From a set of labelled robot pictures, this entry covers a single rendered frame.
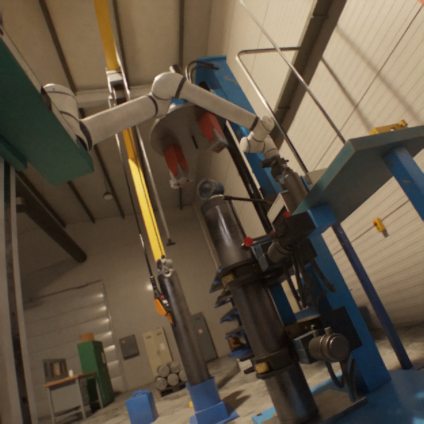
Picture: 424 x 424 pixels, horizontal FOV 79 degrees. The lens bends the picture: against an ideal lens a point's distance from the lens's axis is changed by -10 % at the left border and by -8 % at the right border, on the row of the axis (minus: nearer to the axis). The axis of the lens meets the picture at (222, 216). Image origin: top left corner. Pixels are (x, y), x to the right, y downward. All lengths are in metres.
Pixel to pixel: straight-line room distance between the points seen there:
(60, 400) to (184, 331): 4.88
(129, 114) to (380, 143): 1.08
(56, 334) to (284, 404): 12.06
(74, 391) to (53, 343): 6.19
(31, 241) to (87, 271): 3.09
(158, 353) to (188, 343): 8.88
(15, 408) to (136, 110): 1.24
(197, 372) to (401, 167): 2.39
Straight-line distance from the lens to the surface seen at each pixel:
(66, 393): 7.29
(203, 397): 2.85
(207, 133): 1.99
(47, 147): 0.98
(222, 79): 2.55
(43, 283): 13.91
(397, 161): 1.05
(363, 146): 0.94
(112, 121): 1.40
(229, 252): 1.64
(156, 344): 11.73
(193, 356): 2.84
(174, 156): 2.17
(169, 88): 1.53
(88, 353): 8.68
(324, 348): 1.23
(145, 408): 4.12
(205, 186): 1.94
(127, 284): 12.76
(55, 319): 13.31
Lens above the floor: 0.68
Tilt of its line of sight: 22 degrees up
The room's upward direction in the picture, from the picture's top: 22 degrees counter-clockwise
